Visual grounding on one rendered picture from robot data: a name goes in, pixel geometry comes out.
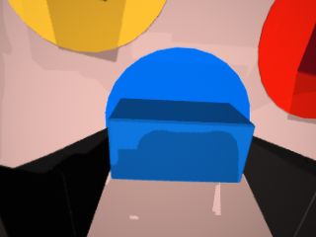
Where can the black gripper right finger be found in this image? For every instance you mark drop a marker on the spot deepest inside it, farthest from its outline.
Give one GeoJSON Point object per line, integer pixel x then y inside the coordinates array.
{"type": "Point", "coordinates": [283, 184]}

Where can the blue block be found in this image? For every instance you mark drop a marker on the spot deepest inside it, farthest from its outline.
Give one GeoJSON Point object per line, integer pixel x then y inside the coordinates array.
{"type": "Point", "coordinates": [178, 141]}

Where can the blue circle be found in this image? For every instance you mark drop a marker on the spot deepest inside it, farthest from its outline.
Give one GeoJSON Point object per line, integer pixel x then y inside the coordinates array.
{"type": "Point", "coordinates": [180, 74]}

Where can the yellow circle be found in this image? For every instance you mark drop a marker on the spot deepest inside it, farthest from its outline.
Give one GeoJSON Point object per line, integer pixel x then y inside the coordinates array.
{"type": "Point", "coordinates": [88, 25]}

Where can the red cube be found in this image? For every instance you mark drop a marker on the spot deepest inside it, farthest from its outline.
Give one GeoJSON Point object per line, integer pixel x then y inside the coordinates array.
{"type": "Point", "coordinates": [308, 62]}

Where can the red circle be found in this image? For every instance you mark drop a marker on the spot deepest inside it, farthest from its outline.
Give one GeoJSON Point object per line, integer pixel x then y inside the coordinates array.
{"type": "Point", "coordinates": [285, 34]}

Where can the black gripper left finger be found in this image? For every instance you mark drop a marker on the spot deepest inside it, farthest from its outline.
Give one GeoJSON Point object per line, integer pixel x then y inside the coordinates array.
{"type": "Point", "coordinates": [55, 195]}

